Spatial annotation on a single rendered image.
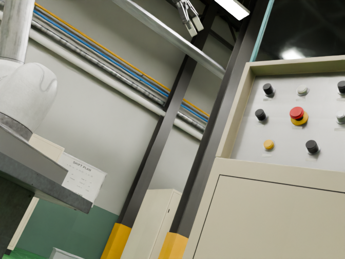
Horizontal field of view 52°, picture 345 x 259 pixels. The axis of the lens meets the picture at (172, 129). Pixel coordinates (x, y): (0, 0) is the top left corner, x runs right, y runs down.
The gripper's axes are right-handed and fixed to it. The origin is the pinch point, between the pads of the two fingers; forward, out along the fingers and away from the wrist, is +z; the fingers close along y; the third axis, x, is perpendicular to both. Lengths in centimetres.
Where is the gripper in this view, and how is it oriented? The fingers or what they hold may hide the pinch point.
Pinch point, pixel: (196, 30)
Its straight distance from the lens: 180.0
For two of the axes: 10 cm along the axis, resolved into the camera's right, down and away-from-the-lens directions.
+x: 8.2, -3.4, -4.6
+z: 4.8, 8.4, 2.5
